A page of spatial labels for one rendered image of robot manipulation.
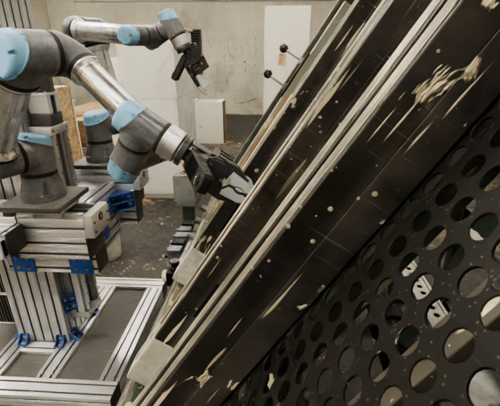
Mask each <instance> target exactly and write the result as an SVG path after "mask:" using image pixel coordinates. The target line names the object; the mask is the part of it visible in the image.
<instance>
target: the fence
mask: <svg viewBox="0 0 500 406"><path fill-rule="evenodd" d="M342 4H343V5H342V6H341V7H340V8H339V9H340V10H339V11H338V12H337V13H336V14H335V15H336V16H334V17H333V19H332V21H331V22H330V24H329V26H328V27H327V29H325V30H326V31H324V33H323V34H322V36H321V37H320V39H319V40H318V42H317V43H316V45H315V47H314V48H313V49H312V51H311V52H310V56H309V57H308V58H307V60H306V61H305V63H304V65H303V66H302V68H301V69H300V71H299V72H298V74H297V75H296V77H295V79H294V80H293V82H292V83H291V84H290V86H289V87H288V89H287V91H286V92H285V94H284V95H283V96H282V97H281V98H280V99H279V101H278V103H277V104H276V106H275V108H274V109H273V110H272V112H271V114H270V115H269V117H268V118H267V120H266V121H265V122H264V124H263V125H262V127H261V129H260V131H259V132H258V133H257V135H256V136H255V138H254V140H253V141H252V143H251V144H250V145H249V147H248V148H247V150H246V152H245V154H244V155H243V157H242V158H241V159H240V161H239V162H238V166H239V167H240V168H241V169H242V168H243V166H244V165H245V163H246V161H247V160H248V159H249V157H250V155H251V154H252V152H253V151H254V149H255V148H256V147H257V145H258V143H259V142H260V140H261V139H262V137H263V136H264V135H265V133H266V132H267V130H268V128H269V127H270V125H271V124H272V122H273V121H274V120H275V118H276V116H277V115H278V113H279V111H280V110H281V109H282V108H283V106H284V104H285V103H286V101H287V99H288V98H289V97H290V96H291V94H293V93H294V91H295V89H296V88H297V86H298V85H299V83H300V82H301V81H302V79H303V78H304V76H305V74H306V73H307V71H308V70H309V69H310V67H311V66H312V64H313V62H314V61H315V59H316V58H317V57H318V55H319V54H320V52H321V50H322V49H323V47H324V46H325V45H326V43H327V42H328V40H329V38H330V37H331V35H332V34H333V32H334V31H335V30H336V28H337V26H338V25H339V23H340V22H341V20H342V19H343V18H344V16H345V14H346V13H347V11H348V10H349V8H350V7H351V5H350V4H349V3H348V2H347V1H345V2H343V3H342ZM225 184H226V185H228V184H231V183H230V176H229V178H228V180H227V181H226V182H225Z"/></svg>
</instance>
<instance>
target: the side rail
mask: <svg viewBox="0 0 500 406"><path fill-rule="evenodd" d="M345 1H347V2H348V3H349V4H350V5H351V6H352V4H353V2H354V1H355V0H337V2H336V3H335V5H334V6H333V8H332V9H331V10H330V12H329V14H328V16H327V17H326V19H325V20H324V22H323V23H322V24H321V26H320V28H319V30H318V31H317V33H316V34H315V35H314V37H313V38H312V40H311V42H310V44H309V45H308V46H307V48H306V49H305V51H304V53H303V54H302V56H301V57H303V58H304V57H305V56H306V55H307V53H308V52H309V53H310V52H311V51H312V49H313V48H314V47H315V45H316V43H317V42H318V40H319V39H320V37H321V36H322V34H323V33H324V31H325V29H326V28H327V26H328V25H329V24H330V22H331V21H332V19H333V17H334V16H335V14H336V13H337V11H338V10H339V8H340V7H341V5H342V3H343V2H345ZM301 57H300V59H301ZM299 65H300V63H299V60H298V62H297V63H296V65H295V67H294V68H293V69H292V71H291V73H290V74H289V76H288V77H287V79H286V80H285V82H284V83H283V84H285V83H286V84H287V83H288V82H289V80H290V79H291V77H292V76H293V74H294V73H295V71H296V69H297V68H298V67H299ZM282 92H283V89H282V87H281V88H280V90H279V91H278V92H277V94H276V95H275V97H274V99H273V101H272V102H271V104H270V105H269V106H268V108H267V110H266V111H265V113H264V115H263V116H262V117H261V119H260V120H259V122H258V124H257V125H256V127H255V128H254V130H253V131H252V133H251V134H250V136H249V138H248V139H247V140H246V142H245V144H244V145H243V147H242V149H241V150H240V151H239V152H238V155H237V156H236V158H235V159H234V161H233V163H235V164H238V162H239V161H240V159H241V158H242V157H243V155H244V154H245V152H246V150H247V148H248V147H249V145H250V144H251V143H252V141H253V140H254V138H255V136H256V135H257V133H258V132H259V131H260V129H261V127H262V125H263V124H264V122H265V121H266V120H267V118H268V117H269V115H270V114H271V112H272V110H273V109H274V108H275V106H276V104H277V103H278V101H279V99H280V98H281V96H280V94H281V93H282Z"/></svg>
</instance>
